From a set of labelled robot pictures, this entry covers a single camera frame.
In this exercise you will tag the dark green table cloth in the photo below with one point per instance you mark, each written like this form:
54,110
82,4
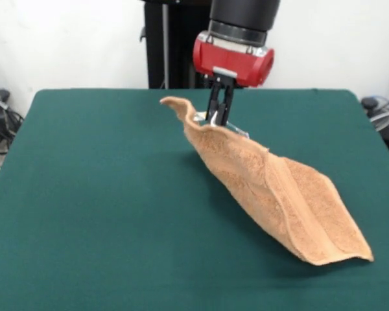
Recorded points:
84,226

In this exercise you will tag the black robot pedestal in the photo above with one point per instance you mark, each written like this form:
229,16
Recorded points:
168,48

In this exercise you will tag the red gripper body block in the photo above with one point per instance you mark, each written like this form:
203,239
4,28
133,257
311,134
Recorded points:
233,63

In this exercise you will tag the tan terry towel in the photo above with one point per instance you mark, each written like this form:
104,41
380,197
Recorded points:
272,194

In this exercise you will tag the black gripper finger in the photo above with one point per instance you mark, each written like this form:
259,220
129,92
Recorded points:
227,107
214,103

